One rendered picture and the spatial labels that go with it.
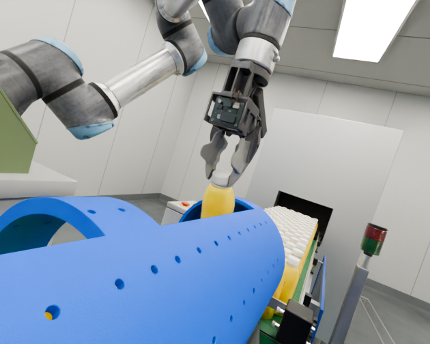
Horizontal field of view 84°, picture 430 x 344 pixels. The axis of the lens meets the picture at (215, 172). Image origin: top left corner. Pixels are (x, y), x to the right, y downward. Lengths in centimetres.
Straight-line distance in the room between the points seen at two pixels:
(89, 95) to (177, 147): 499
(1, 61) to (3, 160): 21
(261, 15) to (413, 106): 500
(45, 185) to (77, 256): 48
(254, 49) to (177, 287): 38
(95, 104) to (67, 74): 9
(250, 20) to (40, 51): 49
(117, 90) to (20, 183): 35
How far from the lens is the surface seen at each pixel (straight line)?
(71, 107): 73
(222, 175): 45
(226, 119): 40
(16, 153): 65
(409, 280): 538
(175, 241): 25
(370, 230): 102
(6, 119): 63
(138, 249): 21
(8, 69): 70
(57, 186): 67
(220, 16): 55
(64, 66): 75
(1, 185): 61
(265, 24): 47
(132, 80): 80
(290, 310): 72
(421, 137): 531
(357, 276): 105
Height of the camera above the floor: 131
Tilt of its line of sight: 3 degrees down
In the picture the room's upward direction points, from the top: 18 degrees clockwise
